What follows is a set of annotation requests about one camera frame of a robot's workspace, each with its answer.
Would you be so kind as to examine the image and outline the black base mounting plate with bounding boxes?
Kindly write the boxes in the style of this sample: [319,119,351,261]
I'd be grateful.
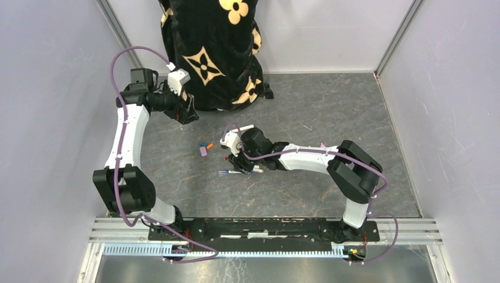
[148,218,380,253]

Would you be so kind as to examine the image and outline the pink highlighter cap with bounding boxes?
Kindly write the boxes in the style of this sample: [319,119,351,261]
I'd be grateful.
[199,146,208,157]

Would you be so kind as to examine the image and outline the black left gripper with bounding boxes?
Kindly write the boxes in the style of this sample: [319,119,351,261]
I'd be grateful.
[152,81,199,125]

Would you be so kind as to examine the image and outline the black floral blanket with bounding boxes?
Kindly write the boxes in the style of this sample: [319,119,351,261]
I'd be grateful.
[159,0,274,111]

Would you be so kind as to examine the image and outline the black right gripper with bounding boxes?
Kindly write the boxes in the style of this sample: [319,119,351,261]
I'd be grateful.
[228,141,263,175]

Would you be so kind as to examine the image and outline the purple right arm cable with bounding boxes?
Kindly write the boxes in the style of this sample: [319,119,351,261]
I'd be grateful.
[223,122,399,265]

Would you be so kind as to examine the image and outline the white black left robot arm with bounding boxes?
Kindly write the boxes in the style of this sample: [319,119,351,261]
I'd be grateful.
[93,68,199,241]

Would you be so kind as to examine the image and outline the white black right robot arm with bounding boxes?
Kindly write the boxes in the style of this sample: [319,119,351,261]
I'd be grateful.
[219,126,387,241]

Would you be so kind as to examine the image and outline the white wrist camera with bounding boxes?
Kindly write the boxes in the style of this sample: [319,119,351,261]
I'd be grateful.
[219,130,241,157]
[167,69,190,96]

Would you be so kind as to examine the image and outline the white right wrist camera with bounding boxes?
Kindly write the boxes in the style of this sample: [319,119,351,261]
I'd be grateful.
[219,130,241,157]

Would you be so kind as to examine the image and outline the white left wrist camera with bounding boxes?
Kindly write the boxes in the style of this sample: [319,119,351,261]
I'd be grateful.
[167,69,190,96]

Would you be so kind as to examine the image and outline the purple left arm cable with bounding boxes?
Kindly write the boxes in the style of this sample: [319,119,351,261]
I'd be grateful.
[109,46,219,264]

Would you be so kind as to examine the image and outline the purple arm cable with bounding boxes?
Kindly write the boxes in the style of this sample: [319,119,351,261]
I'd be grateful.
[223,122,399,265]
[109,46,219,264]

